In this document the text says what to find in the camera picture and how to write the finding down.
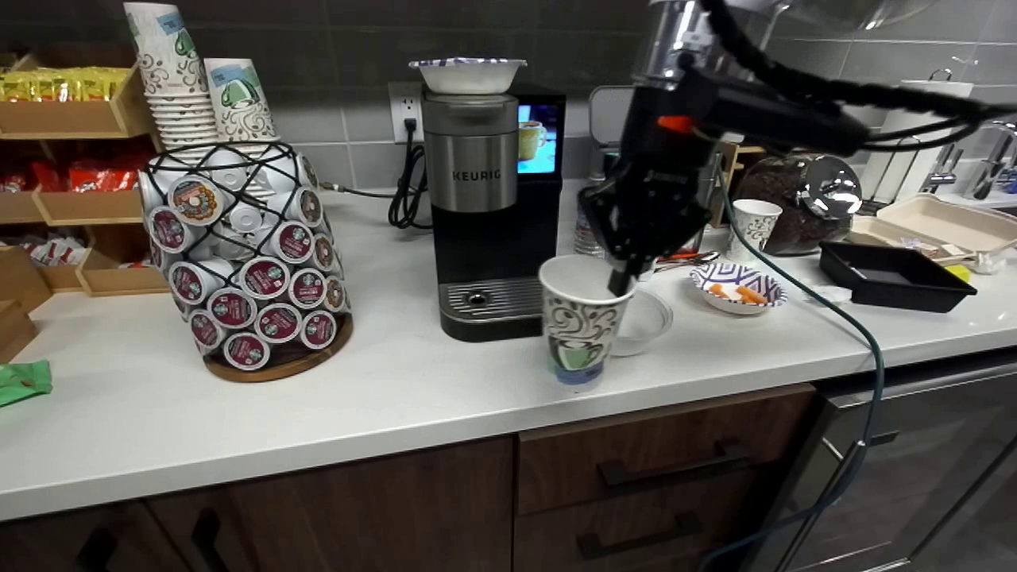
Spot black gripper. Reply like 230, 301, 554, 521
579, 155, 715, 298

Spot patterned paper coffee cup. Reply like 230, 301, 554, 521
537, 252, 640, 388

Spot small white paper cup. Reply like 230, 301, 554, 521
730, 196, 784, 254

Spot black silver coffee machine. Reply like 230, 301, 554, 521
418, 87, 570, 345

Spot black plastic box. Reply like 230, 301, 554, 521
817, 238, 978, 316

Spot short paper cup stack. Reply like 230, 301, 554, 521
200, 53, 279, 145

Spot tall paper cup stack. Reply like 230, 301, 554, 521
120, 0, 220, 155

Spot small white bowl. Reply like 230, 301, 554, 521
611, 286, 677, 359

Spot wooden counter organiser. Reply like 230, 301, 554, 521
701, 131, 766, 228

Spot shallow wooden drawer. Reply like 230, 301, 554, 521
515, 383, 820, 519

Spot deep wooden drawer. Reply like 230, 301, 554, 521
515, 463, 787, 572

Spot wide white bowl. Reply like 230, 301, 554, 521
406, 53, 532, 100

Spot beige clamshell takeout container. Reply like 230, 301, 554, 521
852, 190, 1017, 268

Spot black undercounter appliance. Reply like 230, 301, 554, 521
781, 359, 1017, 572

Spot wide wooden cabinet door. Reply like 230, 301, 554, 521
146, 436, 519, 572

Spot red snack packets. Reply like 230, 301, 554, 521
0, 155, 146, 196

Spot wooden snack shelf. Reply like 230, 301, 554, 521
0, 56, 173, 361

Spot yellow snack packets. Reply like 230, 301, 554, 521
0, 63, 137, 106

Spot green packet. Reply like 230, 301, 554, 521
0, 359, 55, 410

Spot narrow wooden cabinet door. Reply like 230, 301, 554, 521
0, 502, 186, 572

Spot black drawer handle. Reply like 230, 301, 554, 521
595, 439, 755, 496
571, 509, 708, 562

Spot black power cord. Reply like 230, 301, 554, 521
385, 116, 431, 232

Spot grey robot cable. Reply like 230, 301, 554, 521
696, 227, 887, 572

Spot white wall outlet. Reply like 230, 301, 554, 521
385, 79, 425, 145

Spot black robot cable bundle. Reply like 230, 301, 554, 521
696, 0, 1017, 154

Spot wire coffee pod holder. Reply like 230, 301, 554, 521
137, 141, 356, 385

